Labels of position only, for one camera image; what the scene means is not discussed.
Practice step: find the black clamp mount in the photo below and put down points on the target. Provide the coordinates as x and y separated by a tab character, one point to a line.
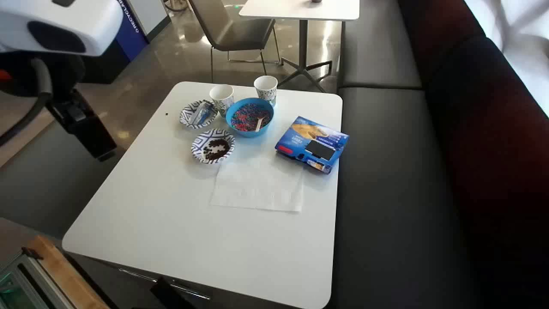
171	294

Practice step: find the white side table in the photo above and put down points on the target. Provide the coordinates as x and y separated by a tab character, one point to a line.
302	9

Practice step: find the white paper napkin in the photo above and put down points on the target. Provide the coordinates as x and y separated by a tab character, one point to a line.
257	189

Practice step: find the blue white cabinet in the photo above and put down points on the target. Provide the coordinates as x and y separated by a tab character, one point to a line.
130	34

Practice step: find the grey padded stool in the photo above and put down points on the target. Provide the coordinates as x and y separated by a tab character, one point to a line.
44	189

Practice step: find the patterned paper bowl with chocolate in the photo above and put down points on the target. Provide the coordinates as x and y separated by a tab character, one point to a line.
197	149

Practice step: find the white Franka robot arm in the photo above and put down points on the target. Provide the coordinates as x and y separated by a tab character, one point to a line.
68	22

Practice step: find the wooden spoon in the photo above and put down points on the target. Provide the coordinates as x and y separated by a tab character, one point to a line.
259	122

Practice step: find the patterned paper bowl with packets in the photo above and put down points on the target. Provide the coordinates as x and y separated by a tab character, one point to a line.
187	117

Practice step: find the grey metal device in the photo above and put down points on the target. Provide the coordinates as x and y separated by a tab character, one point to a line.
22	285

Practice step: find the dark chocolate pieces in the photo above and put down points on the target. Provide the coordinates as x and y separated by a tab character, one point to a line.
216	148

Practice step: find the blue plastic bowl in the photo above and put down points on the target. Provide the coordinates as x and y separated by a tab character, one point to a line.
236	131

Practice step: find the black bench sofa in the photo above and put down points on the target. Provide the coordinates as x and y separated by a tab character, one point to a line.
399	199

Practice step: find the wooden workbench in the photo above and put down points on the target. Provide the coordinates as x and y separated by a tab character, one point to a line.
61	275

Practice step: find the blue snack box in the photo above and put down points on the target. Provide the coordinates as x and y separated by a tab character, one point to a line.
310	143

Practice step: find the colourful candy pile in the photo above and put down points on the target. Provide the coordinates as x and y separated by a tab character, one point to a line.
245	117

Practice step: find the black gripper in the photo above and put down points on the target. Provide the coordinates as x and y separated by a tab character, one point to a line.
87	131

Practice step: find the silver foil packet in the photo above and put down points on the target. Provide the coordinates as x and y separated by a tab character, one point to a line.
199	113

